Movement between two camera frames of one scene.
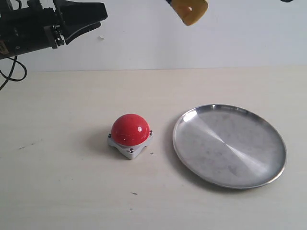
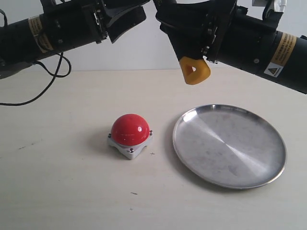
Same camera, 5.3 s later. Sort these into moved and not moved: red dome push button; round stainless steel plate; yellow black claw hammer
Moved: yellow black claw hammer
Not moved: red dome push button; round stainless steel plate
